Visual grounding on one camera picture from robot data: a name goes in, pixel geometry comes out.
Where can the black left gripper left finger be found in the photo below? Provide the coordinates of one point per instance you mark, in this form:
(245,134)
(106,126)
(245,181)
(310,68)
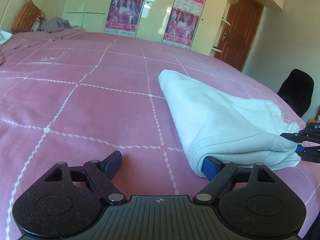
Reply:
(100,174)

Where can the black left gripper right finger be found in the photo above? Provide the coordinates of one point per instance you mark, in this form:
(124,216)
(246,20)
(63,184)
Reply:
(220,175)

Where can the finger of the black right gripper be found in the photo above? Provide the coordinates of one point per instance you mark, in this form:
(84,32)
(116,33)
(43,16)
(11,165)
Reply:
(309,154)
(310,134)

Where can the white pants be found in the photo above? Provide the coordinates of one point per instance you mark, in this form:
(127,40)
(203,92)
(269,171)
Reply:
(211,123)

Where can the pink checked bed sheet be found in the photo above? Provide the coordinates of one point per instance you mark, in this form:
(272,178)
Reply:
(75,97)

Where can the brown wooden door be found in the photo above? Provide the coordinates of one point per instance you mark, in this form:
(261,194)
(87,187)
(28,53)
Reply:
(238,34)

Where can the pink calendar poster lower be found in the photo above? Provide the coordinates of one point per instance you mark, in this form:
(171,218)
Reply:
(182,23)

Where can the pink calendar poster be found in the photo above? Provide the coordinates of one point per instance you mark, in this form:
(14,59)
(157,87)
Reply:
(123,17)
(182,23)

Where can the grey crumpled garment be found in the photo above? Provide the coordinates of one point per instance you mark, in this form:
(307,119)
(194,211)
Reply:
(54,25)

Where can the floral patterned pillow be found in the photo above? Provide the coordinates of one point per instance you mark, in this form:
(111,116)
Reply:
(4,36)

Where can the cream glossy wardrobe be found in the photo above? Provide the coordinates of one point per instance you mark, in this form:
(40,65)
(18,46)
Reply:
(92,15)

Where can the orange woven bag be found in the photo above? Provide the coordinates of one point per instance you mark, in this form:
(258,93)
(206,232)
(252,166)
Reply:
(26,17)

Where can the pink calendar poster upper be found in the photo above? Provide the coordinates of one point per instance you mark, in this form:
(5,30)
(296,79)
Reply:
(123,17)

